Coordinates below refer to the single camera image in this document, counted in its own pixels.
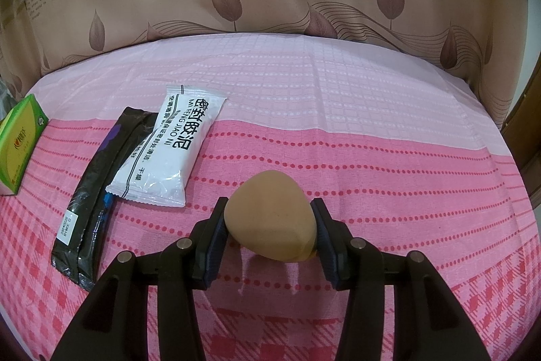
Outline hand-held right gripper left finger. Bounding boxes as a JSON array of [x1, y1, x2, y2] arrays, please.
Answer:
[[51, 197, 231, 361]]

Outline pink checked bed sheet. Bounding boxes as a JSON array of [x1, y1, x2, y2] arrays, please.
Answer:
[[0, 32, 541, 361]]

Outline green tissue pack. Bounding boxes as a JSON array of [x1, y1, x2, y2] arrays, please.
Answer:
[[0, 94, 49, 197]]

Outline brown wooden furniture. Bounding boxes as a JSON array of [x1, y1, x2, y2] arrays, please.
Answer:
[[501, 82, 541, 213]]

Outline black plastic packet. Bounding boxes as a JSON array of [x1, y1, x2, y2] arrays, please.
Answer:
[[51, 106, 159, 292]]

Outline beige makeup sponge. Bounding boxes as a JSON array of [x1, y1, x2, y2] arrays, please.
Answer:
[[224, 170, 319, 262]]

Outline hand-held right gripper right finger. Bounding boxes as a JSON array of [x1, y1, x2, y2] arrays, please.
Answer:
[[310, 198, 476, 361]]

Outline white printed packet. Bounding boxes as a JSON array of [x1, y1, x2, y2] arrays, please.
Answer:
[[105, 84, 228, 208]]

